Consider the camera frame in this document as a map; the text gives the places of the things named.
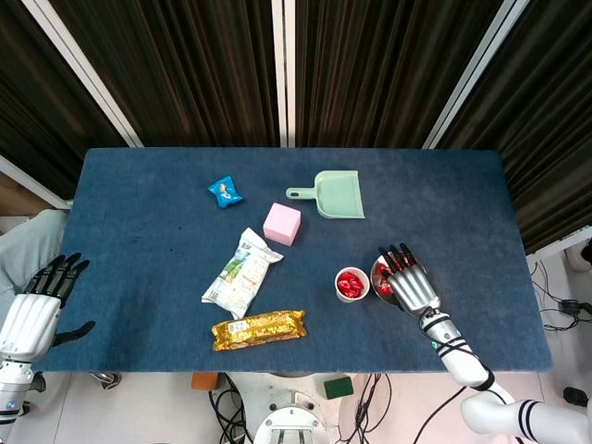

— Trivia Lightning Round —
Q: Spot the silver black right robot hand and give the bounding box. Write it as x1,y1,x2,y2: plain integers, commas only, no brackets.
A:
377,242,441,316

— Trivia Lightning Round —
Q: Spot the orange block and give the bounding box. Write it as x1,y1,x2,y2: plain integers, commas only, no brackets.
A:
191,372,221,392

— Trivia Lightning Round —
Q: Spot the dark green sponge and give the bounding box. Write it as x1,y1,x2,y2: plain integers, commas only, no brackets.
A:
323,376,355,401

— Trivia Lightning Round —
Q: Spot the white paper cup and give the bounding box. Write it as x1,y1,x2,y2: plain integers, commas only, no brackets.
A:
334,266,371,304

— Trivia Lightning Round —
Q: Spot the gold biscuit pack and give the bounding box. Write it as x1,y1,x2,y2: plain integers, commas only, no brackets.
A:
211,309,307,352

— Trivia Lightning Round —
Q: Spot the black power adapter with cables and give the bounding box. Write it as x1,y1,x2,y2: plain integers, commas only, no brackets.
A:
526,258,592,332

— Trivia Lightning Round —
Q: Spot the blue felt table cover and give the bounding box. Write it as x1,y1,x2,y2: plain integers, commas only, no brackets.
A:
31,147,554,375

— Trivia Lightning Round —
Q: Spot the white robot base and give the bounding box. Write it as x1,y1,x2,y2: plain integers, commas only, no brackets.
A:
252,372,341,444

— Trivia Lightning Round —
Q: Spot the small black floor object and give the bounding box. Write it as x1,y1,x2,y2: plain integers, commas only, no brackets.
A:
562,386,588,408

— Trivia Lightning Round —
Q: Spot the pink cube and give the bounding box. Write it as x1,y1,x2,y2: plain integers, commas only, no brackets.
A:
262,202,303,247

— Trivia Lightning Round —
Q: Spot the black caster wheel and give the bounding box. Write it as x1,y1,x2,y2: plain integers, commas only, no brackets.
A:
90,371,122,389

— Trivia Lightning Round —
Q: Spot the dark brown pleated curtain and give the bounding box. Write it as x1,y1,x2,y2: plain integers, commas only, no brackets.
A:
0,0,592,253

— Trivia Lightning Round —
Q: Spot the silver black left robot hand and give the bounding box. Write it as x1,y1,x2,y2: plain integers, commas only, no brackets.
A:
0,252,97,363

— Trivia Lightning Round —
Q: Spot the white green snack bag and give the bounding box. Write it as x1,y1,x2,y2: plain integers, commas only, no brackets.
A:
201,227,285,320

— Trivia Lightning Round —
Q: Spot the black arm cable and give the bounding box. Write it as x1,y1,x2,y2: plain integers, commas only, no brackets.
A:
413,339,499,444

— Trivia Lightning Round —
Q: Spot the black cable bundle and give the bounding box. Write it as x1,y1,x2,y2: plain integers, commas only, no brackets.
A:
337,372,394,444
207,373,254,444

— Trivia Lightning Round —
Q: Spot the light blue jeans leg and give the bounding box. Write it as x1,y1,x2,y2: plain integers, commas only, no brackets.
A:
0,208,70,309

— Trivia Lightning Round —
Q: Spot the white frame post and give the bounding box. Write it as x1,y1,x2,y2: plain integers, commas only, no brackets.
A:
423,0,531,150
20,0,144,149
271,0,297,149

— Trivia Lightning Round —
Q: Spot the blue snack packet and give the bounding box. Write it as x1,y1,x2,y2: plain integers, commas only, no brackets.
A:
206,175,245,212

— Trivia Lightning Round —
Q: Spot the mint green dustpan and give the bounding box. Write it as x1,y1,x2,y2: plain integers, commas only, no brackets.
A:
285,169,366,220

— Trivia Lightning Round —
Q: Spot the silver metal plate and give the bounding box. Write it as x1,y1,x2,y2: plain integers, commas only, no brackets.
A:
370,253,429,307

